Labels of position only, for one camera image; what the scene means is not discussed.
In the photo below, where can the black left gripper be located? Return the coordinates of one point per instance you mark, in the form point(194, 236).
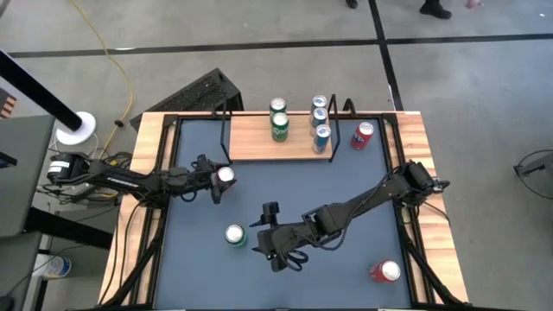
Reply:
point(203, 177)

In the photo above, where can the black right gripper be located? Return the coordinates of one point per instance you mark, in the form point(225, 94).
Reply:
point(281, 239)

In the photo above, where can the red Fanta soda can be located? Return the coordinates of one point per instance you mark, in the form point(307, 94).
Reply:
point(382, 273)
point(360, 137)
point(225, 174)

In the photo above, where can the green Sprite soda can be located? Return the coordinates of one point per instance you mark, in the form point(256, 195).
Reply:
point(235, 235)
point(277, 105)
point(280, 129)

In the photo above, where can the silver blue slim energy can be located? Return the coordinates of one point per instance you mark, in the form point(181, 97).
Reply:
point(322, 138)
point(320, 116)
point(319, 102)

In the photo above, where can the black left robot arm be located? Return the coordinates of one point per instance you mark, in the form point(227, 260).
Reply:
point(121, 181)

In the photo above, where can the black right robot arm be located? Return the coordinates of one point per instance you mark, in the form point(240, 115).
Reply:
point(367, 198)

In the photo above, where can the black perforated case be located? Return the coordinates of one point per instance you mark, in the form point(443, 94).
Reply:
point(198, 93)

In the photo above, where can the small black round object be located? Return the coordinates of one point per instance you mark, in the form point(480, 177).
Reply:
point(118, 124)

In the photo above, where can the white round pole base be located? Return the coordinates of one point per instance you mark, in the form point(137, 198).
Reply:
point(86, 129)

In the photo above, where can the black floor beam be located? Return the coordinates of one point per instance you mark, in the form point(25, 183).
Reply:
point(69, 226)

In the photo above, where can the white plastic bottle blue label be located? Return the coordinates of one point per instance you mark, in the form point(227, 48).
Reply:
point(58, 266)

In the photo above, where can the grey metal cabinet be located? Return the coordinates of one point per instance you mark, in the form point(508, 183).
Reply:
point(21, 181)

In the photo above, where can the black pole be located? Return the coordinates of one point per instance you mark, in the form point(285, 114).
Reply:
point(39, 93)

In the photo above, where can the orange striped box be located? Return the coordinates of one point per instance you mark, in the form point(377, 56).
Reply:
point(6, 105)

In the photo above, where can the person's black shoe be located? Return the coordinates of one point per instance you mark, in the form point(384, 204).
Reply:
point(435, 9)

